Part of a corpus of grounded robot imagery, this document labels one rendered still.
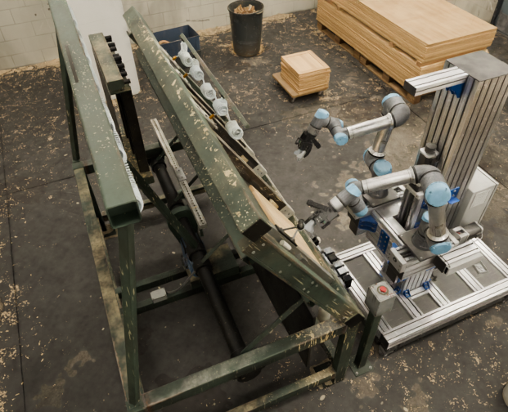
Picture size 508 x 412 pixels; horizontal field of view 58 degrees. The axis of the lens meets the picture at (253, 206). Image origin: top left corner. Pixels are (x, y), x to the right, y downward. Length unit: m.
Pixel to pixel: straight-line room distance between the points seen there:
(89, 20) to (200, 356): 3.95
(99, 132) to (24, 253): 2.94
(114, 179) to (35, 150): 4.24
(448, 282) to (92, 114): 2.97
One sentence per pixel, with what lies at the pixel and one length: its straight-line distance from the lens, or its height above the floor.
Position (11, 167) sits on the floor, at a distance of 5.65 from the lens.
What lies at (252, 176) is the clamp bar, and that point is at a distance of 2.78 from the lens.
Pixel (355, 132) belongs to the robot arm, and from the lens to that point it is 2.81.
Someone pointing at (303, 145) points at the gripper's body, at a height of 1.44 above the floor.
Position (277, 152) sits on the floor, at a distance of 5.16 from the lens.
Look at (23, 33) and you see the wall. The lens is 7.42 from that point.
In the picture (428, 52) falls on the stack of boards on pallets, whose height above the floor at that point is 0.68.
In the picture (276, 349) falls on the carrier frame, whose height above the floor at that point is 0.79.
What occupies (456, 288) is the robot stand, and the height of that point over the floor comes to 0.21.
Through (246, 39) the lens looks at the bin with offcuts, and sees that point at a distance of 6.90.
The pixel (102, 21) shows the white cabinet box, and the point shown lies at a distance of 5.93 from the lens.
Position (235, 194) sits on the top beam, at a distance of 1.85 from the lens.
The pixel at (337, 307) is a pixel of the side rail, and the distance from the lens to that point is 2.59.
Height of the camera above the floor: 3.20
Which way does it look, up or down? 45 degrees down
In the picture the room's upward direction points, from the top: 1 degrees counter-clockwise
